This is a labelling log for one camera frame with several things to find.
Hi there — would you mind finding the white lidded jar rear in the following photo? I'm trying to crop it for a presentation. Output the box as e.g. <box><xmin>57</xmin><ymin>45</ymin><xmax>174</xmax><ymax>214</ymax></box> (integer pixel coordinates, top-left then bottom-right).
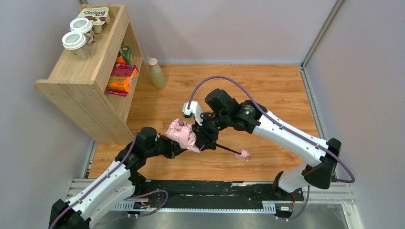
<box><xmin>69</xmin><ymin>17</ymin><xmax>96</xmax><ymax>44</ymax></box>

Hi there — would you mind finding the green carton on shelf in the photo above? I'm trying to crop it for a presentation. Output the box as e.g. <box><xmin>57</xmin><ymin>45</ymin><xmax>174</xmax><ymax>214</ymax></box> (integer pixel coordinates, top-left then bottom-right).
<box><xmin>117</xmin><ymin>46</ymin><xmax>133</xmax><ymax>65</ymax></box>

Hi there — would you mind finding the orange pink snack box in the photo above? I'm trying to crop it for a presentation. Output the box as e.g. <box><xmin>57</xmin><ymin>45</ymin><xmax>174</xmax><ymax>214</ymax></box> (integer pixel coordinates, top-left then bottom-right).
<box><xmin>106</xmin><ymin>62</ymin><xmax>139</xmax><ymax>97</ymax></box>

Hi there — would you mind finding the wooden shelf unit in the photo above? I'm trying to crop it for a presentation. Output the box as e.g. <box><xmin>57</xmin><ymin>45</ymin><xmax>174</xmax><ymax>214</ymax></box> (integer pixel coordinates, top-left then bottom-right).
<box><xmin>34</xmin><ymin>4</ymin><xmax>150</xmax><ymax>145</ymax></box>

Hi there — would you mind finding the white lidded jar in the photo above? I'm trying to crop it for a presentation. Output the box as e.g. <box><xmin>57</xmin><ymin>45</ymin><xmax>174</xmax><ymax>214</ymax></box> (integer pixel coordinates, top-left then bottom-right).
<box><xmin>69</xmin><ymin>17</ymin><xmax>96</xmax><ymax>44</ymax></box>
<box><xmin>62</xmin><ymin>31</ymin><xmax>91</xmax><ymax>60</ymax></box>

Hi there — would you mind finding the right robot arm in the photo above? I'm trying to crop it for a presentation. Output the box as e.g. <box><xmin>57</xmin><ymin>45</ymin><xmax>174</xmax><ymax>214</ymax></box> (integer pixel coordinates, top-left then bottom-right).
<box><xmin>182</xmin><ymin>88</ymin><xmax>341</xmax><ymax>193</ymax></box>

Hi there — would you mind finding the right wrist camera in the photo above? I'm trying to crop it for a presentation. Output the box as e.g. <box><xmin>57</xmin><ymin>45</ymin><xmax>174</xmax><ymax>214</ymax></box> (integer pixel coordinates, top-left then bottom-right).
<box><xmin>182</xmin><ymin>101</ymin><xmax>203</xmax><ymax>126</ymax></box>

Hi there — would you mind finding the white lidded jar front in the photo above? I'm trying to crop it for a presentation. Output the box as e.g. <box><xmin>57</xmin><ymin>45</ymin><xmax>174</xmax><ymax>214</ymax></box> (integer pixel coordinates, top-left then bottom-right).
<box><xmin>62</xmin><ymin>31</ymin><xmax>91</xmax><ymax>60</ymax></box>

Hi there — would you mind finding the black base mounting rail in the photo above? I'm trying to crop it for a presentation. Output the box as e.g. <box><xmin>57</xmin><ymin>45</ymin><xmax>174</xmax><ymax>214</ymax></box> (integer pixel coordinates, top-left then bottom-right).
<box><xmin>115</xmin><ymin>180</ymin><xmax>305</xmax><ymax>218</ymax></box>

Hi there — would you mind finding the pink folding umbrella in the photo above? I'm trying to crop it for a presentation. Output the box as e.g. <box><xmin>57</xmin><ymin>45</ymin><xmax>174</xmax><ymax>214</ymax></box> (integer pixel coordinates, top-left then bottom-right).
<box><xmin>166</xmin><ymin>119</ymin><xmax>252</xmax><ymax>162</ymax></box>

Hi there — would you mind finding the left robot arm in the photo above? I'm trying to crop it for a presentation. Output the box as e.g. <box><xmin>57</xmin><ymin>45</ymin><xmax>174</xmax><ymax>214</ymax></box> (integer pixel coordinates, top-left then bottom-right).
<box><xmin>49</xmin><ymin>126</ymin><xmax>195</xmax><ymax>229</ymax></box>

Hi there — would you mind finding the green squeeze bottle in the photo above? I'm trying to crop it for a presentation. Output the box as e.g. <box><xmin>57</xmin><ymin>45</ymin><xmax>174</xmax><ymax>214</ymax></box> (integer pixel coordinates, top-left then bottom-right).
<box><xmin>148</xmin><ymin>57</ymin><xmax>166</xmax><ymax>89</ymax></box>

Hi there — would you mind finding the Chobani yogurt pack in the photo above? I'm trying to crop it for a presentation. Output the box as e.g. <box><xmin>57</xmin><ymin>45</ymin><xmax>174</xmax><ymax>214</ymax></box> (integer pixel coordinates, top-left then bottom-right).
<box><xmin>78</xmin><ymin>7</ymin><xmax>111</xmax><ymax>34</ymax></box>

